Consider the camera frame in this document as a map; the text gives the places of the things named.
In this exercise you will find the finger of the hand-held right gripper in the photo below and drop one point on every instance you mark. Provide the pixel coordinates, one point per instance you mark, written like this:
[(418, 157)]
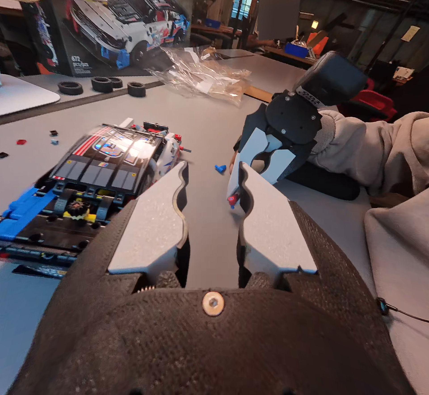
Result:
[(254, 143), (280, 164)]

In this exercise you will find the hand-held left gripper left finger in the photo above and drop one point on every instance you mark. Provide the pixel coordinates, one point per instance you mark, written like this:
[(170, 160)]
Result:
[(150, 227)]

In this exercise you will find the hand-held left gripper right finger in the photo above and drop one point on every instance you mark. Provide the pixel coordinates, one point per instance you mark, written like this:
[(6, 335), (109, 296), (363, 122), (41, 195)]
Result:
[(278, 231)]

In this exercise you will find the blue lego connector piece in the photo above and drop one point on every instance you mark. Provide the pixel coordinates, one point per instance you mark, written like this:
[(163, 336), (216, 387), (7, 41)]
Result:
[(220, 169)]

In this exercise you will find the red pointed lego piece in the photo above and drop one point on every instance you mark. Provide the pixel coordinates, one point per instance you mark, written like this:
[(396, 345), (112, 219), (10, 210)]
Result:
[(233, 198)]

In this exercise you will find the lego race car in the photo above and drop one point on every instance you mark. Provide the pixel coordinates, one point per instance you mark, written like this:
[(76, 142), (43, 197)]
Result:
[(100, 167)]

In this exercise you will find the person's right forearm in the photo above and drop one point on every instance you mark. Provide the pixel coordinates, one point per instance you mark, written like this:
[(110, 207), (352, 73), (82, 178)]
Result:
[(375, 154)]

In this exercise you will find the black lego tire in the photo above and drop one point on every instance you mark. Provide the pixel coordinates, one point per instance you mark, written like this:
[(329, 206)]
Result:
[(101, 85), (136, 89), (117, 82), (70, 88)]

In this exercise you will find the lego set box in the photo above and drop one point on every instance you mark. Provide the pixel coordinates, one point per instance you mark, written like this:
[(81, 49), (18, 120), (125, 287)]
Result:
[(117, 26)]

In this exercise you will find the small blue bin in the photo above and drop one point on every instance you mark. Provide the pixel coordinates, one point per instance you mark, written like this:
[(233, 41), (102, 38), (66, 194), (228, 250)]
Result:
[(296, 50), (213, 23)]

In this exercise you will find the crumpled clear plastic bags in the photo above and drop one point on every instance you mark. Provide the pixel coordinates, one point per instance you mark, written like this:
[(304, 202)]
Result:
[(201, 73)]

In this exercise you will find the grey board panel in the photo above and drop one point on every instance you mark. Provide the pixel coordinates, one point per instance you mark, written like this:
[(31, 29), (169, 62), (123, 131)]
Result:
[(278, 9)]

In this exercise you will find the white booklet stand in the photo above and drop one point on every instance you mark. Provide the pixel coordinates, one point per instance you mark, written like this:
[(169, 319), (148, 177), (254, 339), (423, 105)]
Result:
[(23, 95)]

